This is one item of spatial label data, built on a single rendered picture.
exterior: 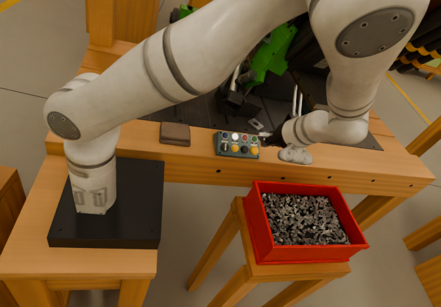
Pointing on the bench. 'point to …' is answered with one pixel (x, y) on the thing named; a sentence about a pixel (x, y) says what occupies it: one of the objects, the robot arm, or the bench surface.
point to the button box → (235, 143)
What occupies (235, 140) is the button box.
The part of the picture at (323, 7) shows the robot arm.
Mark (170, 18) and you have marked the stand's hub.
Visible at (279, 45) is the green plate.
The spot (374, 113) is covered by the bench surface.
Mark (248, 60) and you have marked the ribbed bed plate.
